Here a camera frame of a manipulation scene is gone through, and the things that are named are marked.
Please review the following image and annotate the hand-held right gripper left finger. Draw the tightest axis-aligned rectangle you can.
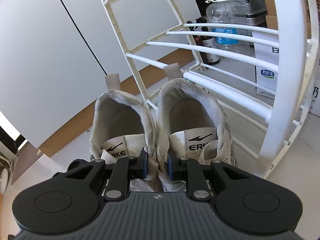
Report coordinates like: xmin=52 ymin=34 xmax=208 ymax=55
xmin=51 ymin=148 xmax=148 ymax=201

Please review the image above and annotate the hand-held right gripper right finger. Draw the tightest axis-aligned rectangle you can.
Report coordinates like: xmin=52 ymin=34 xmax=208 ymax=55
xmin=167 ymin=152 xmax=264 ymax=201

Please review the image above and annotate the white printed lace-up sneaker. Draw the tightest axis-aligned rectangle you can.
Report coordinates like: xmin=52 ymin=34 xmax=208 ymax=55
xmin=89 ymin=74 xmax=160 ymax=195
xmin=156 ymin=64 xmax=238 ymax=195

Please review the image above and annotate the white shoe rack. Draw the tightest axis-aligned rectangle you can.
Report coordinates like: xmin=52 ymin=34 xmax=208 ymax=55
xmin=92 ymin=0 xmax=320 ymax=180

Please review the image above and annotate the brown doormat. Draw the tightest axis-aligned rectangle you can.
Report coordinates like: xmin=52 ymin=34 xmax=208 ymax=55
xmin=11 ymin=144 xmax=52 ymax=184

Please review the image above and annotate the dark glass bottle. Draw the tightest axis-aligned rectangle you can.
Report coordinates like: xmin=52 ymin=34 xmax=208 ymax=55
xmin=201 ymin=36 xmax=220 ymax=65

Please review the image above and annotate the white printed carton box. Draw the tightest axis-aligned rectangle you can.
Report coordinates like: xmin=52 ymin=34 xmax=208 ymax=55
xmin=304 ymin=40 xmax=320 ymax=118
xmin=252 ymin=29 xmax=280 ymax=99

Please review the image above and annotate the black spray bottle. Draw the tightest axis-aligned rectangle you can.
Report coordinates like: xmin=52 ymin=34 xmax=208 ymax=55
xmin=192 ymin=16 xmax=209 ymax=63

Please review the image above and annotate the black framed glass door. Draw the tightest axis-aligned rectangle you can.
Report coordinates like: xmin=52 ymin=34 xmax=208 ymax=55
xmin=0 ymin=110 xmax=29 ymax=155

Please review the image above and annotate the white standing fan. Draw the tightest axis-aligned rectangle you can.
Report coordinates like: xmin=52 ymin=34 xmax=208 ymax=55
xmin=0 ymin=155 xmax=13 ymax=195

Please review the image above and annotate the tall white cabinet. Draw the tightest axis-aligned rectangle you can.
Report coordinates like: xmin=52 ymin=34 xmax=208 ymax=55
xmin=0 ymin=0 xmax=200 ymax=155

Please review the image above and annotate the clear water bottle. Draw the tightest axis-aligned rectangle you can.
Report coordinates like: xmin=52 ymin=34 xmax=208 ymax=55
xmin=205 ymin=0 xmax=253 ymax=60

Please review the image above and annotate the silver metal case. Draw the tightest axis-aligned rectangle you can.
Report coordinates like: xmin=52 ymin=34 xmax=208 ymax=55
xmin=235 ymin=0 xmax=268 ymax=28

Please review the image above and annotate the brown cardboard box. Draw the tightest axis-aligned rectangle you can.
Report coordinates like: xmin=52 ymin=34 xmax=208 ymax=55
xmin=260 ymin=0 xmax=320 ymax=40

